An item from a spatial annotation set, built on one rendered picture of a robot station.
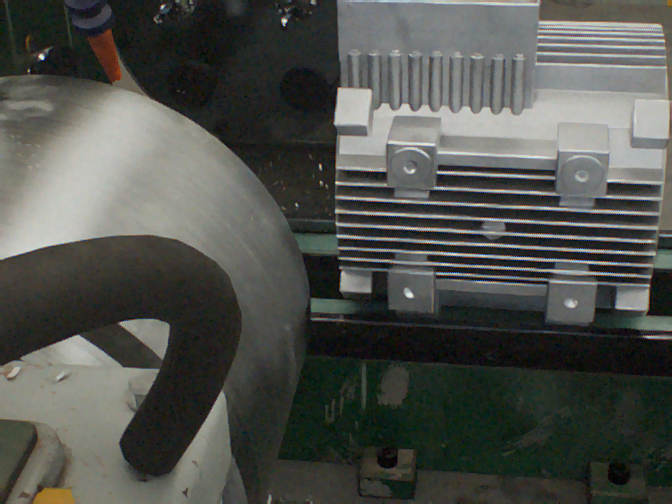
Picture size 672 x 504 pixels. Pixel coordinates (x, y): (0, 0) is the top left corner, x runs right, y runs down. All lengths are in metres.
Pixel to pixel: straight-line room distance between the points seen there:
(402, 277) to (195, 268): 0.51
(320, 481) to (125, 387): 0.51
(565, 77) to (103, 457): 0.47
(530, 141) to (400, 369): 0.19
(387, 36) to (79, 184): 0.28
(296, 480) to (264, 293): 0.35
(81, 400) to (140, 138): 0.20
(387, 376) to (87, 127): 0.35
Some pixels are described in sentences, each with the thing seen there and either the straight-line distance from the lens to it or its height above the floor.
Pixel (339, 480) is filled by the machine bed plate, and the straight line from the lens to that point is 0.88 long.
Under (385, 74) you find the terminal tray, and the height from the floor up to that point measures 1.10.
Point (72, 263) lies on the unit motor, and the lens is 0.22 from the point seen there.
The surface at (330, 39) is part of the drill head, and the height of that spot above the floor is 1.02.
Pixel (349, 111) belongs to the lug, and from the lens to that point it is 0.74.
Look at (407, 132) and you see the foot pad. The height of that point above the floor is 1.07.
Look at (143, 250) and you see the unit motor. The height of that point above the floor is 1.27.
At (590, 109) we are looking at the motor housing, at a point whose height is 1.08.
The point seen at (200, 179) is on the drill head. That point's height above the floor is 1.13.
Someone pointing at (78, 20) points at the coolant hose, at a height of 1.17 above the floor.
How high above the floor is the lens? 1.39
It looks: 32 degrees down
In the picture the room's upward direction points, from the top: 2 degrees counter-clockwise
